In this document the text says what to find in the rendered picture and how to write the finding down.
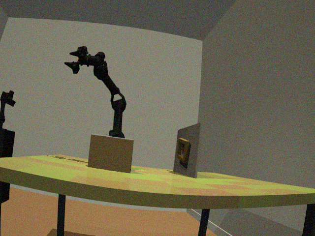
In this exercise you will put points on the brown rectangular picture frame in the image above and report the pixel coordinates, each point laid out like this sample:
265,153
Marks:
183,150

